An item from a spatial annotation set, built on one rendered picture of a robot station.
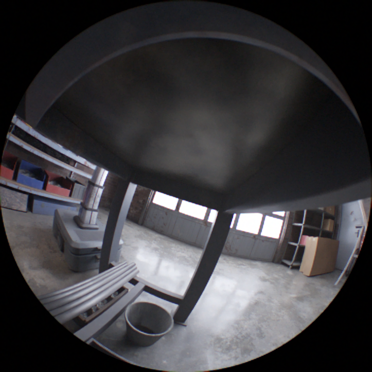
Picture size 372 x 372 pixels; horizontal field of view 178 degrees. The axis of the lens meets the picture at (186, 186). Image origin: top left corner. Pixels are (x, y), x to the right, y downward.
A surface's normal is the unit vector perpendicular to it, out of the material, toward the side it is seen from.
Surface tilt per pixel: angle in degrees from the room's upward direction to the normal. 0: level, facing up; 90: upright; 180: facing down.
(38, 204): 90
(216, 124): 180
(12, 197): 90
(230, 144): 180
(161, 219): 90
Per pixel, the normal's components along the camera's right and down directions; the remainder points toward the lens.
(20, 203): 0.94, 0.28
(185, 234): -0.13, -0.23
